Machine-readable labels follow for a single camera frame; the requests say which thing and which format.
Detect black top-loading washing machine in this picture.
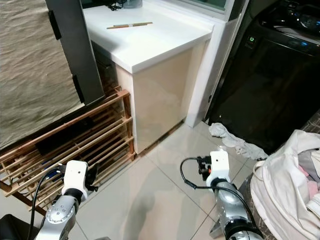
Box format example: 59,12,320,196
205,0,320,155

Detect crumpled white cloth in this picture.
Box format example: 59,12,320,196
208,121,269,161

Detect blue shoe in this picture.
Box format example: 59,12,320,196
40,166,64,179

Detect brown woven laundry basket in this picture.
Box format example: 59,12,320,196
239,172,264,236

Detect metal basket stand leg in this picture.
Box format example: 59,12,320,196
209,219,227,239

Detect wooden slatted shoe rack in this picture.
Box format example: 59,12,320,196
0,87,135,212

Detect white laundry sheet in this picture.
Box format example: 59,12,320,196
250,128,320,240

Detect black angular object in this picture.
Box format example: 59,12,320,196
0,214,32,240

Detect pink garment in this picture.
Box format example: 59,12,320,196
299,164,320,202

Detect white-topped cream cabinet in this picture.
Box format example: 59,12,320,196
82,0,214,155

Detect beige crinkled fabric cover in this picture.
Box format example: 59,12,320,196
0,0,87,151

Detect dark grey flat panel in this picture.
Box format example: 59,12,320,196
44,0,106,107

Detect thin wooden stick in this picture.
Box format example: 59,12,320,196
106,21,154,30

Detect clear glass jar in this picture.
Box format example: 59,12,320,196
122,0,144,10

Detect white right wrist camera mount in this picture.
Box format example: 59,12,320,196
210,148,231,184

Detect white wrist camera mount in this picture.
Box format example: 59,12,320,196
210,148,231,184
63,160,91,197

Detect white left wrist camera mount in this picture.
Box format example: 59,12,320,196
63,160,91,197

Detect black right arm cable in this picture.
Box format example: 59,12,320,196
179,156,252,212

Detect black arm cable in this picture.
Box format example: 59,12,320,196
31,167,69,240
179,156,252,212

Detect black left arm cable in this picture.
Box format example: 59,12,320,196
31,167,69,240

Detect black cable bundle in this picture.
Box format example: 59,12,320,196
109,0,129,11

